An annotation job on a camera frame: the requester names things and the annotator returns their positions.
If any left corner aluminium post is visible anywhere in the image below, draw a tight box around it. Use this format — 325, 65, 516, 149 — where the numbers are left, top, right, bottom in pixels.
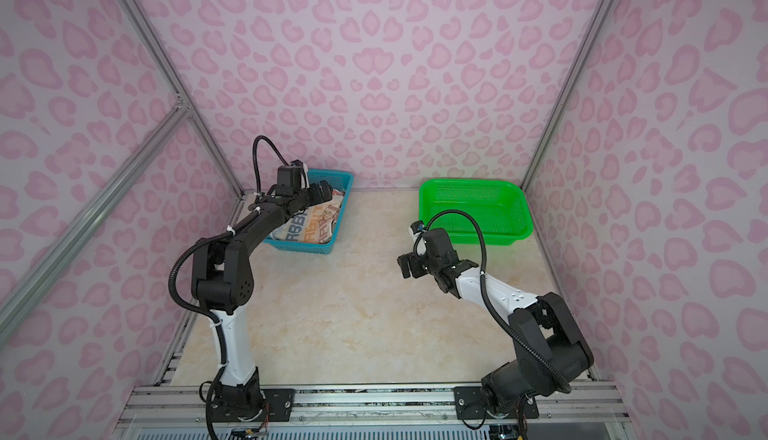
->
116, 0, 245, 198

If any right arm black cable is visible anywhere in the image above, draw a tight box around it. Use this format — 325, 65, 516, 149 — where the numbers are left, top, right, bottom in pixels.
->
413, 208, 572, 394

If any teal plastic basket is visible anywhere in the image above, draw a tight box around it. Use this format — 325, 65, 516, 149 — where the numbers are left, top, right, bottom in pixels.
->
264, 169, 354, 254

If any right corner aluminium post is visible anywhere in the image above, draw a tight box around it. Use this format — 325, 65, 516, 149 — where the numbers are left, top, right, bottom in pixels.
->
521, 0, 620, 194

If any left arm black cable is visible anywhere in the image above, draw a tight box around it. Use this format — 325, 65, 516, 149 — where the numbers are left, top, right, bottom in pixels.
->
167, 135, 289, 440

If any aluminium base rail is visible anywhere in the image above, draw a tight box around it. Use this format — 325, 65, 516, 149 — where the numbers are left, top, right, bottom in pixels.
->
110, 381, 640, 440

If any left diagonal aluminium strut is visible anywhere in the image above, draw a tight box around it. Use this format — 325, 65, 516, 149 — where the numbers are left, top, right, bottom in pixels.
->
1, 102, 188, 345

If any green plastic basket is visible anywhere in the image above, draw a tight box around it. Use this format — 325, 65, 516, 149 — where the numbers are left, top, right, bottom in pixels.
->
418, 178, 534, 246

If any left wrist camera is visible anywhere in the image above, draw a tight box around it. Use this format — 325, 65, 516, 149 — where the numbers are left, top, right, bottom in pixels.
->
274, 160, 309, 196

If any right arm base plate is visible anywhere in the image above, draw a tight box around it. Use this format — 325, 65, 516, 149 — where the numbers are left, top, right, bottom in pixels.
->
452, 386, 540, 422

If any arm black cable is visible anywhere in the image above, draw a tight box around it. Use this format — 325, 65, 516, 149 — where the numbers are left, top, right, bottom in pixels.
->
167, 135, 289, 440
413, 208, 572, 394

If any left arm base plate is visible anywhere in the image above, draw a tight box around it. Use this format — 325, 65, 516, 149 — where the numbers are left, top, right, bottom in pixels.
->
210, 387, 296, 423

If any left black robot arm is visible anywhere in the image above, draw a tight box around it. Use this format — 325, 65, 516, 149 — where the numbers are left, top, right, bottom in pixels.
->
192, 180, 332, 416

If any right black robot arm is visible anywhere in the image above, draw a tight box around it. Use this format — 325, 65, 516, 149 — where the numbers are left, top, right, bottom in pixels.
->
397, 221, 594, 418

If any corner aluminium post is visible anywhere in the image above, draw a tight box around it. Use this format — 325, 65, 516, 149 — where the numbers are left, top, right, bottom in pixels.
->
521, 0, 620, 194
116, 0, 245, 198

